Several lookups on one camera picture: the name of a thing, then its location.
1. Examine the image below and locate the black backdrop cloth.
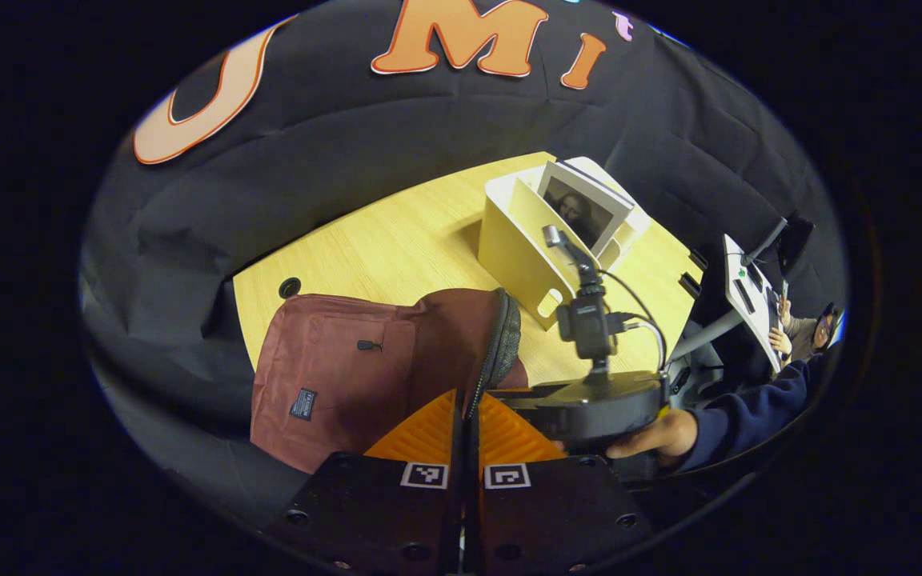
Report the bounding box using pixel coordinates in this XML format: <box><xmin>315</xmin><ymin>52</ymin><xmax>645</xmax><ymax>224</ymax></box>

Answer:
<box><xmin>81</xmin><ymin>0</ymin><xmax>850</xmax><ymax>529</ymax></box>

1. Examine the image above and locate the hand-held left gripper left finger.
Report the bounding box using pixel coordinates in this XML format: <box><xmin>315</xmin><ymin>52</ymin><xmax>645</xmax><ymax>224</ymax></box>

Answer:
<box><xmin>263</xmin><ymin>389</ymin><xmax>463</xmax><ymax>575</ymax></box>

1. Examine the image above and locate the black monitor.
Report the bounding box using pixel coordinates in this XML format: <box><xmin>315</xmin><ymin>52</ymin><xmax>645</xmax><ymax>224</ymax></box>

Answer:
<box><xmin>775</xmin><ymin>212</ymin><xmax>816</xmax><ymax>277</ymax></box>

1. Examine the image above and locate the white portrait cover book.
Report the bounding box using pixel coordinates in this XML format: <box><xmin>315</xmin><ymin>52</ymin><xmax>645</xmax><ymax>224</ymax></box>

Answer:
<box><xmin>536</xmin><ymin>160</ymin><xmax>635</xmax><ymax>258</ymax></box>

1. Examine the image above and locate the maroon schoolbag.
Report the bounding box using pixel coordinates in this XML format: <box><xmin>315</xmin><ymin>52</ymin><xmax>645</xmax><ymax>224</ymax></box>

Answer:
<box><xmin>250</xmin><ymin>286</ymin><xmax>531</xmax><ymax>475</ymax></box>

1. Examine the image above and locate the white standing desk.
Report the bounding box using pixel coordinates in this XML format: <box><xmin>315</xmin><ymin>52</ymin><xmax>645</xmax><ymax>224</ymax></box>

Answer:
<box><xmin>667</xmin><ymin>232</ymin><xmax>788</xmax><ymax>374</ymax></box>

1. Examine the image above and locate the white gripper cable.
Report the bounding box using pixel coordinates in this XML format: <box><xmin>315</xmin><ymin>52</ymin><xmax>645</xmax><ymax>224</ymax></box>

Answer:
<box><xmin>619</xmin><ymin>318</ymin><xmax>666</xmax><ymax>370</ymax></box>

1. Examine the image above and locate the white bookshelf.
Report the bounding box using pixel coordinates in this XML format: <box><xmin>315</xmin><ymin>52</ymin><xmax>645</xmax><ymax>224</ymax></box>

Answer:
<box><xmin>477</xmin><ymin>155</ymin><xmax>654</xmax><ymax>331</ymax></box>

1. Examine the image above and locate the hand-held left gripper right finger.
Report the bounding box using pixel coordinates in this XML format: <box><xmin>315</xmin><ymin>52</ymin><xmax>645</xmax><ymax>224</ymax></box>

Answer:
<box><xmin>467</xmin><ymin>390</ymin><xmax>655</xmax><ymax>575</ymax></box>

